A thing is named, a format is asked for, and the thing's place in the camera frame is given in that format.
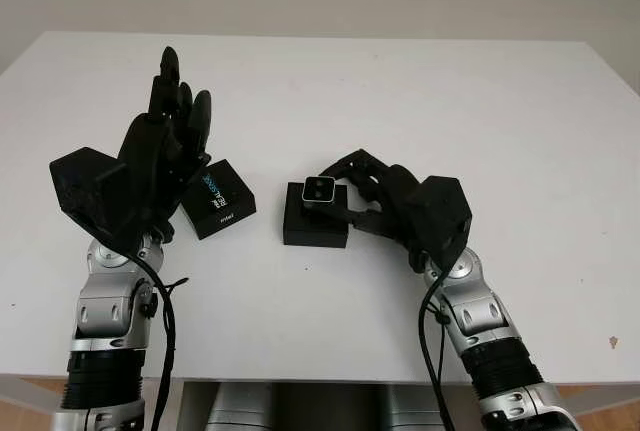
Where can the black Intel RealSense box lid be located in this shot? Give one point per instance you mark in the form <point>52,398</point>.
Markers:
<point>220,201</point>

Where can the black camera box base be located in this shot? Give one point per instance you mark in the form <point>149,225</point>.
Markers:
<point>312,228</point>

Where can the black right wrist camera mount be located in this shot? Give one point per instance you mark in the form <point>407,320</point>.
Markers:
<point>442,216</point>

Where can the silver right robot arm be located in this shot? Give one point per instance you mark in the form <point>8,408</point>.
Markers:
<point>480,316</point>

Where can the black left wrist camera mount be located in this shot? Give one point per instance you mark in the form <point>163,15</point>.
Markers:
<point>82,186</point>

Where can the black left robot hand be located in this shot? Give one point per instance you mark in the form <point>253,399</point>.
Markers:
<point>152,151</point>

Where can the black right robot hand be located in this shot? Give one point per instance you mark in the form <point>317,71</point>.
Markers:
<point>395,196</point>

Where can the grey robot torso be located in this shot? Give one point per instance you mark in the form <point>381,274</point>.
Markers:
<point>320,408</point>

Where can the small silver depth camera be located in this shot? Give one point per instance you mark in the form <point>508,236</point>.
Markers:
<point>319,191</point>

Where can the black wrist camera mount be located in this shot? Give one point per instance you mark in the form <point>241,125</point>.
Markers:
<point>82,186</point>
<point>442,216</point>

